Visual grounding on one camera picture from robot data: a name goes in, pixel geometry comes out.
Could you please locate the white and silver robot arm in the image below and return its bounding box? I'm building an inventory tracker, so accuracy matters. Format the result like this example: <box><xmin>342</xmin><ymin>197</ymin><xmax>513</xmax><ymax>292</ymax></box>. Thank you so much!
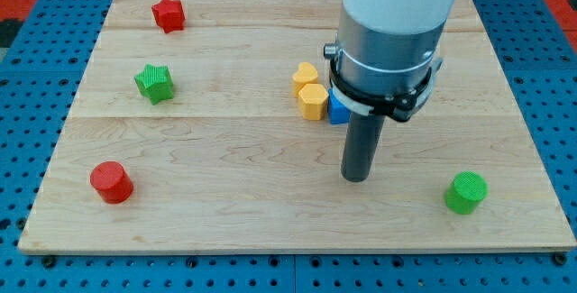
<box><xmin>334</xmin><ymin>0</ymin><xmax>454</xmax><ymax>96</ymax></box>

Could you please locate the green cylinder block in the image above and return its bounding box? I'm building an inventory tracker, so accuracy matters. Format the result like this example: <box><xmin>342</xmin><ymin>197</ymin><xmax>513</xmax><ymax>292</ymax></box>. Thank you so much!
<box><xmin>444</xmin><ymin>170</ymin><xmax>489</xmax><ymax>215</ymax></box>

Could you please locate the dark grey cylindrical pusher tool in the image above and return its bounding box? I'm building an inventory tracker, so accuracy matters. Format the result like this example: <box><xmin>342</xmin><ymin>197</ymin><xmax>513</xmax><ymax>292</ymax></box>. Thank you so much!
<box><xmin>341</xmin><ymin>113</ymin><xmax>385</xmax><ymax>182</ymax></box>

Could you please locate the light wooden board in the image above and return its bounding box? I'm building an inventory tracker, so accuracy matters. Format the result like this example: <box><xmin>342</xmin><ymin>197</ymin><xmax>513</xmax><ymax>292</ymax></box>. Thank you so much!
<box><xmin>19</xmin><ymin>0</ymin><xmax>576</xmax><ymax>255</ymax></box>

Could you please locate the blue cube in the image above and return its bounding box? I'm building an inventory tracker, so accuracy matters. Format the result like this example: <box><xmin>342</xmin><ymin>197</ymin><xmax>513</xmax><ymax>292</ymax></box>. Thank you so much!
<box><xmin>327</xmin><ymin>88</ymin><xmax>351</xmax><ymax>124</ymax></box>

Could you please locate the red star block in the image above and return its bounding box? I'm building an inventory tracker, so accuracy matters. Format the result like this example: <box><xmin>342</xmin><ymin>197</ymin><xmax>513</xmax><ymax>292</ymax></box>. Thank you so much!
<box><xmin>151</xmin><ymin>0</ymin><xmax>186</xmax><ymax>33</ymax></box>

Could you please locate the red cylinder block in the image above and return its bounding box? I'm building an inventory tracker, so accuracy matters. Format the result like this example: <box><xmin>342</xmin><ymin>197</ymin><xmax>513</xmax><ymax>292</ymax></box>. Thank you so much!
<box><xmin>89</xmin><ymin>160</ymin><xmax>134</xmax><ymax>204</ymax></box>

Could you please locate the yellow hexagon block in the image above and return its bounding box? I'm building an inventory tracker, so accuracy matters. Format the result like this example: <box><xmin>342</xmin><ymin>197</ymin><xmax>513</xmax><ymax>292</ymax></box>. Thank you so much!
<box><xmin>298</xmin><ymin>84</ymin><xmax>329</xmax><ymax>121</ymax></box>

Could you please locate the green star block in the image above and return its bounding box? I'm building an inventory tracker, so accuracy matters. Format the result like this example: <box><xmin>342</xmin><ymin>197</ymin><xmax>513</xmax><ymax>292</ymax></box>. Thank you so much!
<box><xmin>134</xmin><ymin>64</ymin><xmax>174</xmax><ymax>105</ymax></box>

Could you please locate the black clamp ring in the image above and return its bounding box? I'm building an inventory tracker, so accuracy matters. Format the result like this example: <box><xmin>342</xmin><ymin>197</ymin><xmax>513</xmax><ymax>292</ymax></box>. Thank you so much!
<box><xmin>327</xmin><ymin>56</ymin><xmax>444</xmax><ymax>124</ymax></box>

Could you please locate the yellow heart block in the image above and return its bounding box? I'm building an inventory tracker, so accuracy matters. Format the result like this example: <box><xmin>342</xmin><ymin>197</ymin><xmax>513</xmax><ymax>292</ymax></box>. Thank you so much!
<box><xmin>292</xmin><ymin>62</ymin><xmax>319</xmax><ymax>97</ymax></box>

